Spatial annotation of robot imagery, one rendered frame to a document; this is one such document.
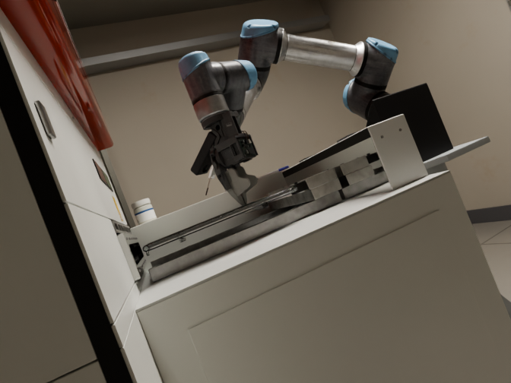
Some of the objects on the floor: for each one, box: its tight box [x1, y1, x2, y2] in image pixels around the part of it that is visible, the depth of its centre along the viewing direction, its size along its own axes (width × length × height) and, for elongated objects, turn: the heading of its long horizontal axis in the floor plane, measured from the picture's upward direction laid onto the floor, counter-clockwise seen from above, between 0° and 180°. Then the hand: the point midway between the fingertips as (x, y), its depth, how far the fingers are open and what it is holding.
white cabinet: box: [137, 173, 511, 383], centre depth 111 cm, size 64×96×82 cm, turn 108°
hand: (240, 201), depth 88 cm, fingers closed
